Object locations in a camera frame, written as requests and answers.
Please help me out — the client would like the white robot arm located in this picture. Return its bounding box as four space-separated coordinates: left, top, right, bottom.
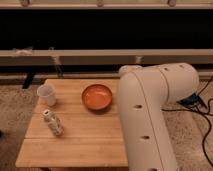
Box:
117 63 199 171

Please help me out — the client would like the orange bowl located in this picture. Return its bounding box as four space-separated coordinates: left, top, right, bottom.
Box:
81 84 113 110

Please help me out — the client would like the white plastic cup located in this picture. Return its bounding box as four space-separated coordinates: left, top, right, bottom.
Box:
37 85 56 106

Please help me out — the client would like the patterned lying bottle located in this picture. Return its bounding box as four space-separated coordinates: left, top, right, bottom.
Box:
43 109 63 137

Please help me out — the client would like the grey metal rail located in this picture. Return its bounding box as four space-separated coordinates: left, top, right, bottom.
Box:
0 49 213 66

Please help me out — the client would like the black cable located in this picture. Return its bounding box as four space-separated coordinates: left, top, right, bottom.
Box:
162 77 213 168

